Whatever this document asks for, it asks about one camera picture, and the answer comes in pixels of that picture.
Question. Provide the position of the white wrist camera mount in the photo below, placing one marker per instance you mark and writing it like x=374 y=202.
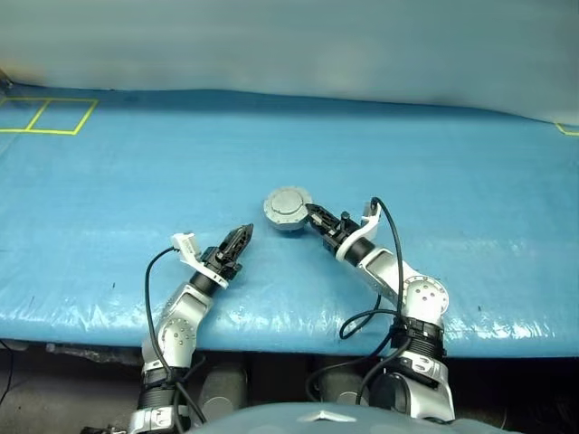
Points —
x=187 y=246
x=371 y=228

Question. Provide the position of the blue plastic table cover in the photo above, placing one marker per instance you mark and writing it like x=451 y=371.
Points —
x=407 y=158

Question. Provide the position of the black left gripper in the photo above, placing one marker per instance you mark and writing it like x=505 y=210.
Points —
x=217 y=262

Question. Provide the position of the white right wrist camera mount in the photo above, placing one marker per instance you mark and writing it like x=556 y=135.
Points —
x=371 y=228

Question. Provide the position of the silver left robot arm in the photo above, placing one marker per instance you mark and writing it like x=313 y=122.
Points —
x=178 y=334

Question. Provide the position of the grey rounded shape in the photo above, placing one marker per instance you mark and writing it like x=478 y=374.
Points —
x=224 y=389
x=339 y=384

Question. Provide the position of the grey round housing lid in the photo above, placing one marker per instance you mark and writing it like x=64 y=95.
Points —
x=287 y=203

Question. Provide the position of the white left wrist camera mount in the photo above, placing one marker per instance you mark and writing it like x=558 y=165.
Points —
x=187 y=246

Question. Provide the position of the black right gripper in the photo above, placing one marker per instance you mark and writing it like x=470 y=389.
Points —
x=339 y=230

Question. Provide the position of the grey robot torso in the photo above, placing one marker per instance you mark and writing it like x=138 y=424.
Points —
x=294 y=420

